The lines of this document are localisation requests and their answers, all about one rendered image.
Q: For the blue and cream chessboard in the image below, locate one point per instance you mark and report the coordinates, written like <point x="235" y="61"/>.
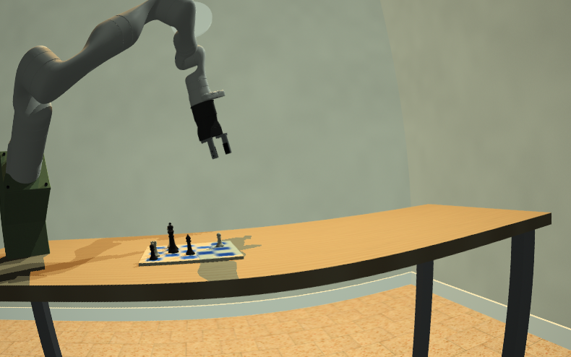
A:
<point x="204" y="252"/>

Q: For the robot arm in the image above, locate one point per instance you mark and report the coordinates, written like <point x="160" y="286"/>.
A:
<point x="42" y="76"/>

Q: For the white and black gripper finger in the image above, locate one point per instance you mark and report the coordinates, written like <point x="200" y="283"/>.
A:
<point x="212" y="147"/>
<point x="226" y="145"/>

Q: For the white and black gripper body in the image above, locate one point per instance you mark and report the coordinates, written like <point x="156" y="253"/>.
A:
<point x="204" y="113"/>

